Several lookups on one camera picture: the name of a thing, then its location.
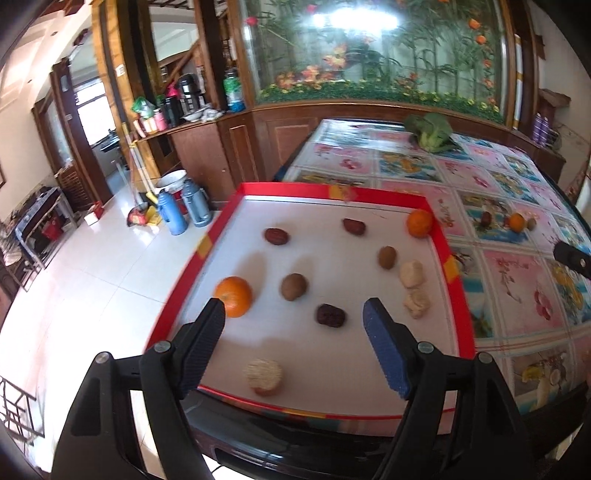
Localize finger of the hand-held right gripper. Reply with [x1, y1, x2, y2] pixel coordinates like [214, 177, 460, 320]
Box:
[553, 241, 591, 280]

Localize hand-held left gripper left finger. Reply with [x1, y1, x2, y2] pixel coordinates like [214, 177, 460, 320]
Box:
[53, 298, 228, 480]

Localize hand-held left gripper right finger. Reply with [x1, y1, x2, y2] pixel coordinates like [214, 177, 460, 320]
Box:
[362, 298, 539, 480]

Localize beige walnut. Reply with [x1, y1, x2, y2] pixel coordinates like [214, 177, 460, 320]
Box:
[399, 260, 426, 289]
[404, 288, 431, 319]

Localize beige pastry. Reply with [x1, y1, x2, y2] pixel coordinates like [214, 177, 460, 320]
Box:
[243, 359, 283, 397]

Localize red cardboard tray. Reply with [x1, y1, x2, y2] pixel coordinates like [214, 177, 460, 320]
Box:
[143, 181, 476, 437]

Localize printed tablecloth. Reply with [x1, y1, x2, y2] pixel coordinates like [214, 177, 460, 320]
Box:
[272, 119, 591, 416]

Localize light blue thermos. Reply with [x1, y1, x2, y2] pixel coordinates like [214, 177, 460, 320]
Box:
[157, 190, 189, 236]

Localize grey blue thermos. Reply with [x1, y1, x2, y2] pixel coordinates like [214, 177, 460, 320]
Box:
[181, 179, 213, 228]

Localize white basin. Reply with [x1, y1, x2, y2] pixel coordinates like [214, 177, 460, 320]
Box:
[154, 170, 188, 195]

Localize green leafy vegetable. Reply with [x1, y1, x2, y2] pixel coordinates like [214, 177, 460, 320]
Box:
[404, 113, 462, 154]

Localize metal rack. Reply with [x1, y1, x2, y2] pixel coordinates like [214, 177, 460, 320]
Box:
[14, 187, 79, 278]

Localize wooden partition cabinet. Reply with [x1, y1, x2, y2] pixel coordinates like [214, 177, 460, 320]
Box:
[134, 104, 566, 217]

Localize black flask with pink lid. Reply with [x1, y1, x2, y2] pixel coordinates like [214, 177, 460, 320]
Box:
[164, 85, 183, 127]

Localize green plastic bag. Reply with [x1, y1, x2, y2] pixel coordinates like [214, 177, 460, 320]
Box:
[131, 96, 158, 118]

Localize black thermal carafe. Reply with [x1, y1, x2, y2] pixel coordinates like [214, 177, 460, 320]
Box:
[178, 74, 206, 116]

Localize green plastic bottle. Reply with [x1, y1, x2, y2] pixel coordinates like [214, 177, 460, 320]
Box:
[223, 69, 246, 113]

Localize flower picture glass panel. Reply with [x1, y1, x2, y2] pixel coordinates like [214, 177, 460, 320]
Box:
[240, 0, 513, 125]

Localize wooden wall shelf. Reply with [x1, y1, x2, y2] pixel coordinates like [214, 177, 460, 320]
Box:
[538, 88, 571, 109]

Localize metal wire frame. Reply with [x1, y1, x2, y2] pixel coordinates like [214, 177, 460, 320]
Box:
[0, 376, 47, 439]

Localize mop handles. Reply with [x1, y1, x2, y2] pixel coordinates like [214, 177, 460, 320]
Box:
[122, 122, 158, 208]

